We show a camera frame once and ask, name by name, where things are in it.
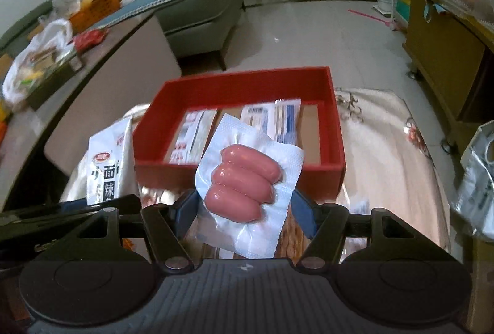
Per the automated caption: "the grey green sofa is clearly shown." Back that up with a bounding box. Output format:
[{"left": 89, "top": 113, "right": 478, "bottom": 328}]
[{"left": 0, "top": 0, "right": 246, "bottom": 72}]

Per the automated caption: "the white plastic bag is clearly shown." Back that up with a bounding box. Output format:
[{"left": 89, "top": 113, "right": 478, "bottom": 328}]
[{"left": 2, "top": 19, "right": 76, "bottom": 105}]

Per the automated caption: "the silver plastic bag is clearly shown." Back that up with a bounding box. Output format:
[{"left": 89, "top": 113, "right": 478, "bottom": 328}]
[{"left": 451, "top": 121, "right": 494, "bottom": 238}]

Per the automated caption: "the orange snack packet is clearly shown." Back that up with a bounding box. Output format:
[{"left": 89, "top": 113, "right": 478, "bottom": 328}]
[{"left": 0, "top": 98, "right": 12, "bottom": 149}]

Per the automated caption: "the white noodle packet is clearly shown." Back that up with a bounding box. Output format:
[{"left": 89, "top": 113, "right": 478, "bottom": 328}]
[{"left": 88, "top": 116, "right": 134, "bottom": 207}]

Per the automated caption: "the light blue tag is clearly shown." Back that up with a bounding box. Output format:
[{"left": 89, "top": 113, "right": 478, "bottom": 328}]
[{"left": 422, "top": 0, "right": 448, "bottom": 23}]

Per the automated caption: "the orange plastic basket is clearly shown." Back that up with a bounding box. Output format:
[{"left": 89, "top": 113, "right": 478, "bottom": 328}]
[{"left": 69, "top": 0, "right": 118, "bottom": 32}]

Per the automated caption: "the clear packet of pink sausages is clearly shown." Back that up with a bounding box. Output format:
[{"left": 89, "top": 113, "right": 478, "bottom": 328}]
[{"left": 194, "top": 113, "right": 305, "bottom": 259}]

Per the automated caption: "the beige floral printed cloth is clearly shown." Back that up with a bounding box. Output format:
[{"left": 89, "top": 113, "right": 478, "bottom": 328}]
[{"left": 58, "top": 87, "right": 452, "bottom": 269}]

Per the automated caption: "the red cardboard box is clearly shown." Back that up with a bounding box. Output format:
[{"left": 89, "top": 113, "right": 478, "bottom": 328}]
[{"left": 132, "top": 66, "right": 345, "bottom": 203}]

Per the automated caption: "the red packet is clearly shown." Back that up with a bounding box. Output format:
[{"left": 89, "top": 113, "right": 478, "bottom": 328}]
[{"left": 73, "top": 28, "right": 111, "bottom": 51}]

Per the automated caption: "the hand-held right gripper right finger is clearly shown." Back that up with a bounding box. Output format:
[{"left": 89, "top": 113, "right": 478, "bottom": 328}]
[{"left": 291, "top": 189, "right": 412, "bottom": 275}]

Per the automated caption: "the grey coffee table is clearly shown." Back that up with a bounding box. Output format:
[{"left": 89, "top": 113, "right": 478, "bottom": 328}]
[{"left": 0, "top": 13, "right": 183, "bottom": 211}]

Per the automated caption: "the crumpled clear bag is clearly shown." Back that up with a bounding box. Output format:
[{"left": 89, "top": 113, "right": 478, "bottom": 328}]
[{"left": 52, "top": 0, "right": 82, "bottom": 19}]

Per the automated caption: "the pink fly swatter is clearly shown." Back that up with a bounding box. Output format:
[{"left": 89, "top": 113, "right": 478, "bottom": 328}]
[{"left": 347, "top": 9, "right": 392, "bottom": 26}]

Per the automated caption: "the white blue snack packet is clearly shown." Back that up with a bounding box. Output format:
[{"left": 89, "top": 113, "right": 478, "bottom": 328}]
[
  {"left": 170, "top": 110, "right": 217, "bottom": 165},
  {"left": 239, "top": 98, "right": 302, "bottom": 147}
]

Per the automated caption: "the dark flat box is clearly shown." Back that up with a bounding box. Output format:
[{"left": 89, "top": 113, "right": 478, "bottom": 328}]
[{"left": 27, "top": 56, "right": 83, "bottom": 111}]

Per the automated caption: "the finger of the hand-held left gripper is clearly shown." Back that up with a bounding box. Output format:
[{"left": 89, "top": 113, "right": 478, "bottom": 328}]
[{"left": 0, "top": 194, "right": 142, "bottom": 235}]

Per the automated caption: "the wooden cabinet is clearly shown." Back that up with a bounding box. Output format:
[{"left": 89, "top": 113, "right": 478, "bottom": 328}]
[{"left": 403, "top": 0, "right": 494, "bottom": 153}]

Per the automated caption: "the colourful drawer unit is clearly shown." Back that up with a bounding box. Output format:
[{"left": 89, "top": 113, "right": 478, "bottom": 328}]
[{"left": 394, "top": 0, "right": 410, "bottom": 30}]

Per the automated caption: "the brown cardboard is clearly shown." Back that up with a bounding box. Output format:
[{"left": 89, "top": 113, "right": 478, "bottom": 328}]
[{"left": 0, "top": 52, "right": 17, "bottom": 80}]

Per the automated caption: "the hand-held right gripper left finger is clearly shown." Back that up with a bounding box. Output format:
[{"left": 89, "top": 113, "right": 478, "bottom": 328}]
[{"left": 75, "top": 189, "right": 199, "bottom": 275}]

